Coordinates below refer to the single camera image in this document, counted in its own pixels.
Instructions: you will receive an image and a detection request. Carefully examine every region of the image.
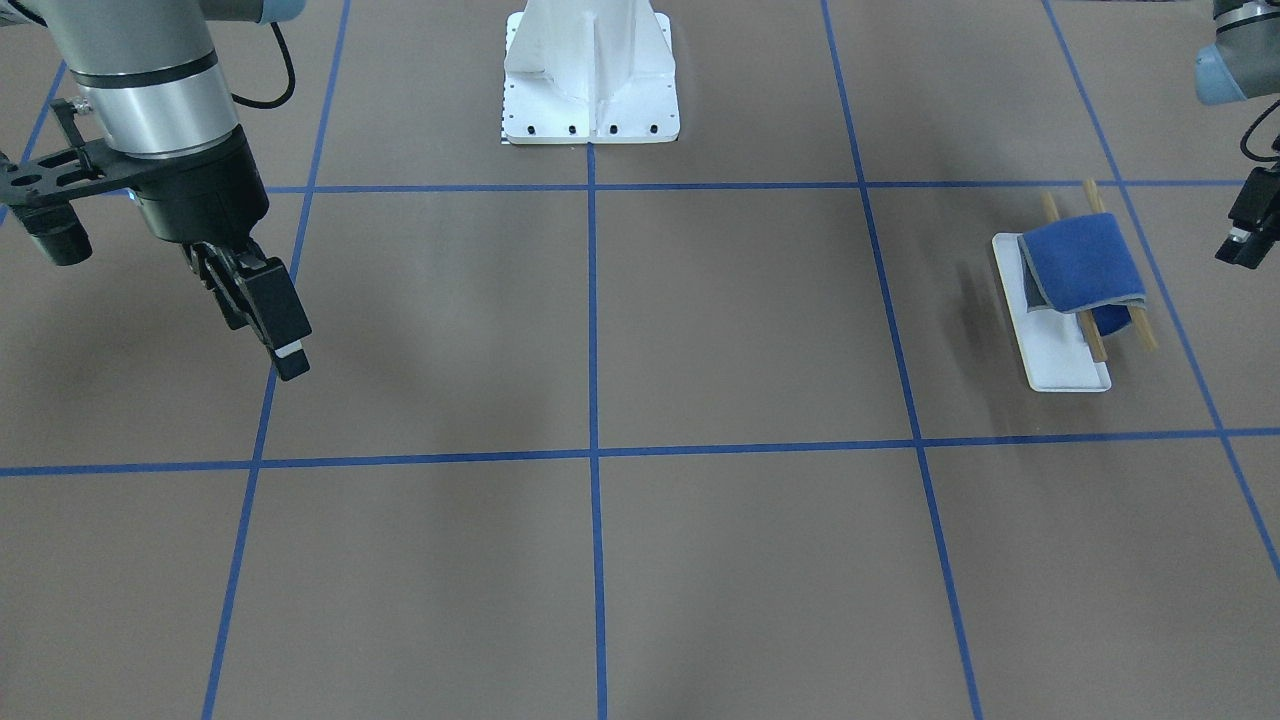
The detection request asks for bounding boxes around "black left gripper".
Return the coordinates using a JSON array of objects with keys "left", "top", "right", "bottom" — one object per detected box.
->
[{"left": 1215, "top": 167, "right": 1279, "bottom": 269}]

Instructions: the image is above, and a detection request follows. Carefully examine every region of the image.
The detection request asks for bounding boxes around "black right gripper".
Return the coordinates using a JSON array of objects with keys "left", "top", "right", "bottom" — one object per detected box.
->
[{"left": 131, "top": 126, "right": 312, "bottom": 382}]

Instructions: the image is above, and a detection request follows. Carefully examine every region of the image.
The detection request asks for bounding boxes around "blue towel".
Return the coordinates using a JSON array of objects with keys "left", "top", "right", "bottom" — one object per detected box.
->
[{"left": 1016, "top": 211, "right": 1147, "bottom": 337}]

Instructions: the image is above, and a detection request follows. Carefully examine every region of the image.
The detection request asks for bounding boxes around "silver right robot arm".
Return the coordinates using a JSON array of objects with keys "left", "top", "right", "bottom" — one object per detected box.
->
[{"left": 3, "top": 1, "right": 312, "bottom": 380}]

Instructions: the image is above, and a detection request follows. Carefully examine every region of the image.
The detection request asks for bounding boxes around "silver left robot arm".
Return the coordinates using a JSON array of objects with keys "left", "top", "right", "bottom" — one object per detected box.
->
[{"left": 1194, "top": 1, "right": 1279, "bottom": 269}]

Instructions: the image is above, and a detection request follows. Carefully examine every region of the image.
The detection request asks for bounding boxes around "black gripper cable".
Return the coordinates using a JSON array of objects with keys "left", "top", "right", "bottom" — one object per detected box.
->
[{"left": 228, "top": 20, "right": 298, "bottom": 111}]

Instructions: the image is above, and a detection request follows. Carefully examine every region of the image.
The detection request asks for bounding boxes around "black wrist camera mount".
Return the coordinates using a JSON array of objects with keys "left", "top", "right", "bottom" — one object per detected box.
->
[{"left": 3, "top": 96, "right": 140, "bottom": 266}]

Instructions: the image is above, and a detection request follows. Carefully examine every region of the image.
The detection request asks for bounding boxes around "white pedestal column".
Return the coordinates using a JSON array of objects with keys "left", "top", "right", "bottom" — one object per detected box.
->
[{"left": 500, "top": 1, "right": 681, "bottom": 145}]

